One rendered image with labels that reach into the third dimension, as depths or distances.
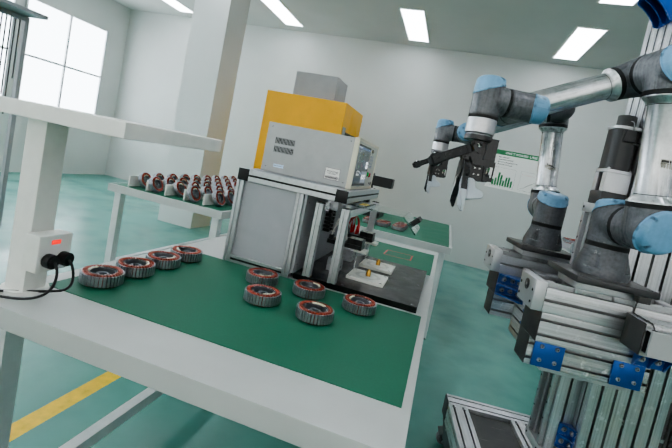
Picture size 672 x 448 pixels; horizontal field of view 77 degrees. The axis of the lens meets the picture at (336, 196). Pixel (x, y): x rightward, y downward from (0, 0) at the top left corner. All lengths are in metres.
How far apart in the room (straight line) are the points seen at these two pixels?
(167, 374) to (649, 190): 1.23
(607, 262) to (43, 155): 1.51
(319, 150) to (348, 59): 5.87
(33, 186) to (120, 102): 8.40
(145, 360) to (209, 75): 4.87
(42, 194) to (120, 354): 0.44
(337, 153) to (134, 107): 7.89
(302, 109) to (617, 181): 4.35
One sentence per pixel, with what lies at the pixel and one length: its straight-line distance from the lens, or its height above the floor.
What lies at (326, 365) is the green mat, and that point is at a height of 0.75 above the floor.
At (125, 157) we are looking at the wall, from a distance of 9.39.
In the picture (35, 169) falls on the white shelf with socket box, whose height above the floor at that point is 1.05.
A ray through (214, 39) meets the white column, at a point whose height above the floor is 2.37.
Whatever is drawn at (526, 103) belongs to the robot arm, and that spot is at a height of 1.45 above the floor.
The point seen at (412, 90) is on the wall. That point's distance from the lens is 7.19.
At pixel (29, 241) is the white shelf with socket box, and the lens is 1.21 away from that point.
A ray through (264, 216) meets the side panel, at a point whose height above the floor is 0.95.
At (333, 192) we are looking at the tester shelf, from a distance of 1.51.
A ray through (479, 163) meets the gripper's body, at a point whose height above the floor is 1.28.
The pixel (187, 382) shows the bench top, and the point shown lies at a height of 0.74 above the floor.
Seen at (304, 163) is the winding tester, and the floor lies 1.18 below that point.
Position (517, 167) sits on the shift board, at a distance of 7.07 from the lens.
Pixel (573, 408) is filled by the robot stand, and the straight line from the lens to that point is 1.86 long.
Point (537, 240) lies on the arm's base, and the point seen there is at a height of 1.06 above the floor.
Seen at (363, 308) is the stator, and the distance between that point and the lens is 1.37.
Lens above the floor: 1.21
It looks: 5 degrees down
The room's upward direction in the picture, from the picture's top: 12 degrees clockwise
